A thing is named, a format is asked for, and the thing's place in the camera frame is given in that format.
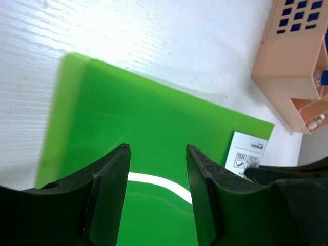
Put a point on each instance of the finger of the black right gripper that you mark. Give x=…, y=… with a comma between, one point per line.
x=267, y=174

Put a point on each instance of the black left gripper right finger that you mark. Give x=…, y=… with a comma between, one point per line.
x=233, y=210

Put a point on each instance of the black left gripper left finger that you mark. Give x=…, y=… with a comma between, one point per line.
x=83, y=208

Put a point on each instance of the pink white stapler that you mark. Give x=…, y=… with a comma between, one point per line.
x=314, y=123

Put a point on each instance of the green folder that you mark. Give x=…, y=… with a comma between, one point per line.
x=97, y=106

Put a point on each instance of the blue folder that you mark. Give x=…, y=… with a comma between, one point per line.
x=297, y=16

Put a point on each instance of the blue cap glue bottle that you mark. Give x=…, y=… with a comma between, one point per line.
x=320, y=77

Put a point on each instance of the peach plastic file organizer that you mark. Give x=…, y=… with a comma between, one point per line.
x=283, y=71

